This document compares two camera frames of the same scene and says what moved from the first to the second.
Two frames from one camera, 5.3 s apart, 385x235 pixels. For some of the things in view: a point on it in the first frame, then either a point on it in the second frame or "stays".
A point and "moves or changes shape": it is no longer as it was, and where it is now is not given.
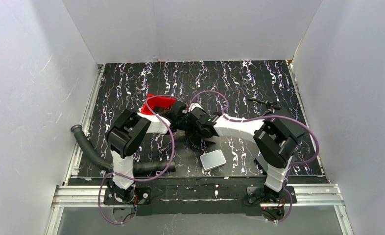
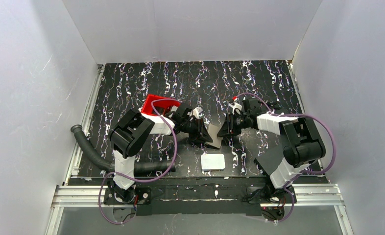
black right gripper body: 195,130 → 230,125
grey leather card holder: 215,138 stays
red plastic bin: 166,102 stays
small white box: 212,160 moves or changes shape
